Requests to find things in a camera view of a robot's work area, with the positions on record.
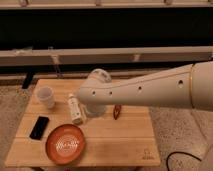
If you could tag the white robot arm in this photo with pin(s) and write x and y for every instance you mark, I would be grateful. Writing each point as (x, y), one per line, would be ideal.
(189, 86)

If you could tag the small red brown object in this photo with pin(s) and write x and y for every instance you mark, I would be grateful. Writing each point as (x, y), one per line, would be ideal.
(116, 111)

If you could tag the small white bottle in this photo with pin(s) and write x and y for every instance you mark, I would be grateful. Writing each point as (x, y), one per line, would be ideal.
(75, 111)

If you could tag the small wooden table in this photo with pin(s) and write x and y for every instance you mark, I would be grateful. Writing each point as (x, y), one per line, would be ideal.
(128, 140)

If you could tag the translucent plastic cup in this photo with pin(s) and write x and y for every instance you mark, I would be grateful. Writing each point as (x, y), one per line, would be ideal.
(45, 96)

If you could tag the orange round bowl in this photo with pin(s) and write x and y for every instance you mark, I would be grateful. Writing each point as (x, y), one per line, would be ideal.
(65, 144)

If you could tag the black smartphone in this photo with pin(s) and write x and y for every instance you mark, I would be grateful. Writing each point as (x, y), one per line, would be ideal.
(39, 128)

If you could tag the black object by wall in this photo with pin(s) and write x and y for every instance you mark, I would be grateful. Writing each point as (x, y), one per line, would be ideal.
(28, 79)

